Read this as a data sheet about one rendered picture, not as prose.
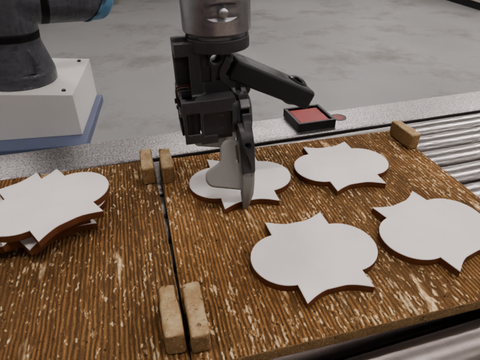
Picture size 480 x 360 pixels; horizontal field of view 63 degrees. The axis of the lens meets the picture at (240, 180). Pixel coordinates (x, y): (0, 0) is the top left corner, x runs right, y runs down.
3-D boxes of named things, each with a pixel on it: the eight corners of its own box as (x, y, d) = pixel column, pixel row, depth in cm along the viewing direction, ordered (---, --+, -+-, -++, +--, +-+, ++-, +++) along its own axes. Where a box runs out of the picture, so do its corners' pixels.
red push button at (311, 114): (288, 117, 79) (288, 110, 78) (315, 113, 80) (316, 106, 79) (300, 130, 74) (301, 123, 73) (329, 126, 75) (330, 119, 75)
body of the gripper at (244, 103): (179, 123, 52) (167, 29, 46) (241, 115, 54) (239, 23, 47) (187, 151, 46) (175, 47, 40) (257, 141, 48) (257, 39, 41)
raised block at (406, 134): (388, 133, 68) (391, 119, 67) (397, 133, 69) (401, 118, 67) (408, 150, 63) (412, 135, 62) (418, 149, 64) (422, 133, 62)
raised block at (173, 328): (159, 303, 39) (156, 284, 37) (178, 299, 39) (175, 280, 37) (166, 358, 34) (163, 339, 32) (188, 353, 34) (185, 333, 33)
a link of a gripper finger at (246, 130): (236, 171, 50) (226, 103, 49) (248, 169, 51) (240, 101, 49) (243, 176, 46) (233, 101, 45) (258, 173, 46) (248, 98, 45)
